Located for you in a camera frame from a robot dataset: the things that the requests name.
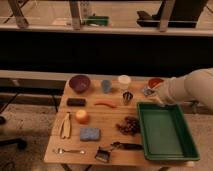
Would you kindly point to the green box on shelf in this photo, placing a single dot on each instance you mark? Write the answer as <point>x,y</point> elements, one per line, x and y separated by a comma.
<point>97,20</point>

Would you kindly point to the red bowl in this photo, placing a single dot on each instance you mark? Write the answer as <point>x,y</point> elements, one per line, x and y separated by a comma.
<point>154,81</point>

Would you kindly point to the bunch of dark grapes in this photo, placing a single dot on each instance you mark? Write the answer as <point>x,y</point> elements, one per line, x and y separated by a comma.
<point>130,126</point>

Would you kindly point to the green plastic tray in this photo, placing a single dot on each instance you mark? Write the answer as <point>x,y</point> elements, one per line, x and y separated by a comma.
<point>165,133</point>

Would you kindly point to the blue sponge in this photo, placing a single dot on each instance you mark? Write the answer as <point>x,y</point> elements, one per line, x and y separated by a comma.
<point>89,134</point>

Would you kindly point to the black office chair base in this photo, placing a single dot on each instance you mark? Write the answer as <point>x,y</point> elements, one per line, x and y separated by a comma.
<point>8,137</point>

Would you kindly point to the blue cup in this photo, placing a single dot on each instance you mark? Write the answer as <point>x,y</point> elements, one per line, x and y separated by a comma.
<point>106,86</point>

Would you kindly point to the purple bowl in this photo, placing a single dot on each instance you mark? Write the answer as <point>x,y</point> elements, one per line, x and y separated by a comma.
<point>79,83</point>

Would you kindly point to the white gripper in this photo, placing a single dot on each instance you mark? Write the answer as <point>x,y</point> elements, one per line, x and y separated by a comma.
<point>161,93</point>

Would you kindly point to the black rectangular block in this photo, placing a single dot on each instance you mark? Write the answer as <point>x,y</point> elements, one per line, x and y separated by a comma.
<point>76,102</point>

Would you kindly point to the patterned small towel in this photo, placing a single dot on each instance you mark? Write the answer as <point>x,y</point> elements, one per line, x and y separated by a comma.
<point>147,91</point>

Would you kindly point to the white cup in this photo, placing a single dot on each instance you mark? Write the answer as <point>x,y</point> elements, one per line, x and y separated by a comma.
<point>124,82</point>

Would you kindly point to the peeled banana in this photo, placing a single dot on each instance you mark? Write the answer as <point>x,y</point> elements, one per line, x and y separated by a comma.
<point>65,127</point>

